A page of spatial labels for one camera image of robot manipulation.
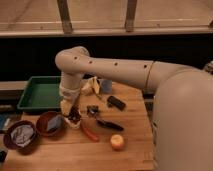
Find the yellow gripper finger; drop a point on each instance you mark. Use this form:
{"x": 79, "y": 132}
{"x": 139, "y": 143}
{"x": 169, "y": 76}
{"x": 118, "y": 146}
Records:
{"x": 65, "y": 107}

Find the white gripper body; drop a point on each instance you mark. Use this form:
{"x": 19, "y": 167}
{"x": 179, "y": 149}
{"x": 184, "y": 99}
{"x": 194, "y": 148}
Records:
{"x": 69, "y": 94}

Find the dark red grape bunch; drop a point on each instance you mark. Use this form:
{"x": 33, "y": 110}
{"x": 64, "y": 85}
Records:
{"x": 74, "y": 115}

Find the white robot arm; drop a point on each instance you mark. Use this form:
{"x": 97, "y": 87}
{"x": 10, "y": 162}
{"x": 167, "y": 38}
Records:
{"x": 182, "y": 108}

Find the white paper cup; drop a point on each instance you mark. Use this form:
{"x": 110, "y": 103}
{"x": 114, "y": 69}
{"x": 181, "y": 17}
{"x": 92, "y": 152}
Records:
{"x": 73, "y": 123}

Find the blue sponge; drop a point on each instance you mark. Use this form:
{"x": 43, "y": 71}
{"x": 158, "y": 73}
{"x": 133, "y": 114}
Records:
{"x": 54, "y": 123}

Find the peeled banana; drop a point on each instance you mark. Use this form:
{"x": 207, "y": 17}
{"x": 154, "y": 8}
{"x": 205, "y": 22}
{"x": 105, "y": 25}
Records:
{"x": 92, "y": 86}

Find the small black binder clip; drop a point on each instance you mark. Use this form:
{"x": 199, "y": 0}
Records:
{"x": 92, "y": 110}

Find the green plastic tray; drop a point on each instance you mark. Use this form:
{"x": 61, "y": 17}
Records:
{"x": 41, "y": 93}

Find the red bowl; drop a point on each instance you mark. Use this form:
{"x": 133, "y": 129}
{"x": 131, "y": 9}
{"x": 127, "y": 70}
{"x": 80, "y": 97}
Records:
{"x": 41, "y": 123}

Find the orange carrot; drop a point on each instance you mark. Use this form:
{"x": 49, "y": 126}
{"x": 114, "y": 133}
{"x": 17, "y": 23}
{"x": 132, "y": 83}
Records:
{"x": 92, "y": 136}

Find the black rectangular block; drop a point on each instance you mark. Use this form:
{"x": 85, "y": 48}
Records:
{"x": 112, "y": 100}

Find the dark eggplant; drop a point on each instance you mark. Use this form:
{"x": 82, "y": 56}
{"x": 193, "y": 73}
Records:
{"x": 110, "y": 125}

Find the crumpled white cloth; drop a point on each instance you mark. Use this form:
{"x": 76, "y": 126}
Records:
{"x": 22, "y": 135}

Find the purple bowl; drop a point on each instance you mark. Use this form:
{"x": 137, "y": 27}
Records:
{"x": 7, "y": 140}

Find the wooden cutting board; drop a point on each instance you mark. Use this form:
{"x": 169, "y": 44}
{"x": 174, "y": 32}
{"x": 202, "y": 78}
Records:
{"x": 71, "y": 150}

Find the orange apple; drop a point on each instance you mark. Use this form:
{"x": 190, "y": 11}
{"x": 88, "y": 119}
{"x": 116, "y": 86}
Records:
{"x": 117, "y": 142}

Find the blue object at left edge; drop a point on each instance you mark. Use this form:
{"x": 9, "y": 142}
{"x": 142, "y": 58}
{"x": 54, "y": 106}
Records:
{"x": 4, "y": 120}

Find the left metal frame post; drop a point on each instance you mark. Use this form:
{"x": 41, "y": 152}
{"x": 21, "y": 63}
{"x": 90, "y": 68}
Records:
{"x": 65, "y": 16}

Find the metal frame post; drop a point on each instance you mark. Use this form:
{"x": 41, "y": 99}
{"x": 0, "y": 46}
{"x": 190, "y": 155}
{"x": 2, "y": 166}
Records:
{"x": 130, "y": 15}
{"x": 65, "y": 16}

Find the right metal frame post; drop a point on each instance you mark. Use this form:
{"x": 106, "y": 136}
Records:
{"x": 130, "y": 15}

